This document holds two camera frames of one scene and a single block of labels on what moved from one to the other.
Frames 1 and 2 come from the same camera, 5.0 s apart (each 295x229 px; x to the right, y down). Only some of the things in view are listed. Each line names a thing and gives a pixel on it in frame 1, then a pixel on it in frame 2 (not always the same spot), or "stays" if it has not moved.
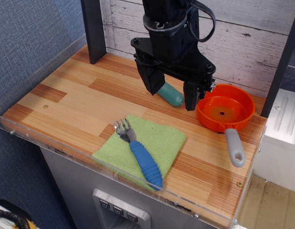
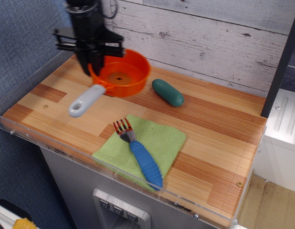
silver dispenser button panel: [110, 213] stays
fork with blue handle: [141, 153] stays
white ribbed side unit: [278, 158] stays
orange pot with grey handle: [226, 107] to [121, 76]
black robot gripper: [176, 50] to [89, 36]
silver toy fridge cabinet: [94, 197] stays
